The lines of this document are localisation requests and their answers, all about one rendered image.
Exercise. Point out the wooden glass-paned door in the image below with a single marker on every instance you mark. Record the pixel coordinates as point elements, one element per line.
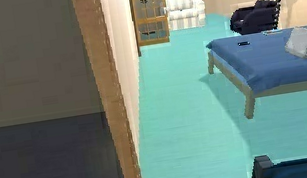
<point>149,10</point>

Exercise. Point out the white striped armchair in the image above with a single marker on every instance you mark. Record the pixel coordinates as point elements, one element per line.
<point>185,9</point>

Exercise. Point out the small black remote control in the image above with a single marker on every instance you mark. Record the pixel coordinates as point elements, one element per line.
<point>243,43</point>

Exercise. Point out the dark navy armchair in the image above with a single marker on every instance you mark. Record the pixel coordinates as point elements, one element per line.
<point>254,18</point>

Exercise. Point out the wooden door frame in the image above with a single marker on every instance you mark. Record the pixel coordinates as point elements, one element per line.
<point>108,93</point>

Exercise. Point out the blue bed with wooden frame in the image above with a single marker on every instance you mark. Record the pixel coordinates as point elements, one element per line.
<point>265,63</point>

